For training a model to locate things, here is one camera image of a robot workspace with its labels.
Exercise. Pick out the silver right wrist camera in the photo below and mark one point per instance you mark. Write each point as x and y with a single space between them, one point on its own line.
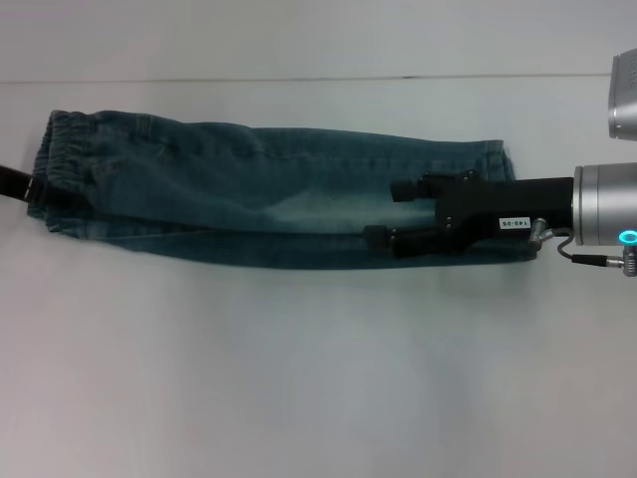
624 99

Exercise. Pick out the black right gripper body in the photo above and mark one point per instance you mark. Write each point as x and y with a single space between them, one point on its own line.
522 199

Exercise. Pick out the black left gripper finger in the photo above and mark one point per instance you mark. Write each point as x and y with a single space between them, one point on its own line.
20 183

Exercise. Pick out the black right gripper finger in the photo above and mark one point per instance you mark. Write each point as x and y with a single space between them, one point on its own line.
378 236
405 191

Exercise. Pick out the blue denim shorts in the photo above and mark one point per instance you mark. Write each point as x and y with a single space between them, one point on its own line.
199 174

